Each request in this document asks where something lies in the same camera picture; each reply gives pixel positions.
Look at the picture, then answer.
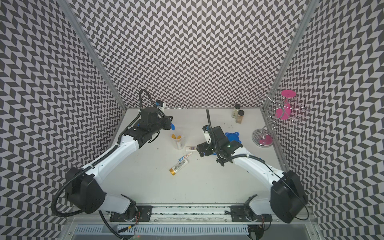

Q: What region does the blue lid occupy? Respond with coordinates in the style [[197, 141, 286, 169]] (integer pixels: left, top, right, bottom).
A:
[[225, 132, 242, 144]]

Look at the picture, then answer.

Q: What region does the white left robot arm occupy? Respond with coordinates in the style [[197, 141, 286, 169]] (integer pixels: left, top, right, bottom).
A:
[[51, 90, 173, 221]]

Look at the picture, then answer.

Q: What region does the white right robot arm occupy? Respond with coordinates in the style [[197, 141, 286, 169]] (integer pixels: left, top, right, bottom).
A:
[[197, 111, 308, 224]]

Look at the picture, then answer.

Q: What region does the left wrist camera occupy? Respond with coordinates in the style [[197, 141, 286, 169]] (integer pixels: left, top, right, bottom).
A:
[[156, 100, 166, 112]]

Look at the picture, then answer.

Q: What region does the aluminium front rail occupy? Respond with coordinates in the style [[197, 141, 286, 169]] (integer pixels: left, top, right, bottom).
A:
[[58, 204, 324, 240]]

